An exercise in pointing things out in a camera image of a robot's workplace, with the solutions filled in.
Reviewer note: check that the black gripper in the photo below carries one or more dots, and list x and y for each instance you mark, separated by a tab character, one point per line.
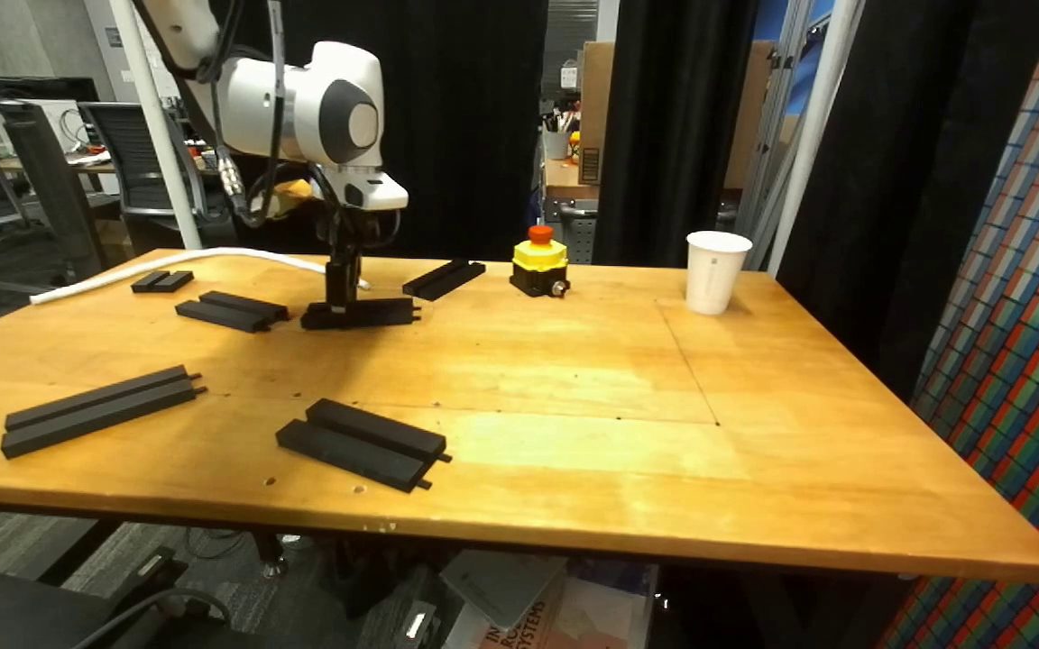
346	256

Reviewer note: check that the wide black track piece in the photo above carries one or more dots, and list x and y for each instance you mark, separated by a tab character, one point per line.
369	444

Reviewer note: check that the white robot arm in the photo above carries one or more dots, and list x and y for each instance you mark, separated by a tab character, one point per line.
322	114

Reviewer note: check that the white flexible tube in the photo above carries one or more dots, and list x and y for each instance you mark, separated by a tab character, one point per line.
139	270

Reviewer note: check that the small black block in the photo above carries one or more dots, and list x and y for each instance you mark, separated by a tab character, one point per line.
163	282

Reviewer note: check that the black office chair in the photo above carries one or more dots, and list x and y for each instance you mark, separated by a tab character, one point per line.
61	190

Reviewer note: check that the white paper cup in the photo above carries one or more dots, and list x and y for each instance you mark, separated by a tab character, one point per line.
711	270

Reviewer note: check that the black curtain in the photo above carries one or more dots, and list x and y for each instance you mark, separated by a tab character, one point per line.
672	114

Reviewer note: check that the long black track piece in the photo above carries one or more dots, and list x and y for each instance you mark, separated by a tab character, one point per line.
97	408

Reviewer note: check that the colourful patterned panel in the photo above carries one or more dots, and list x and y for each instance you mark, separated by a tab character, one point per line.
979	388

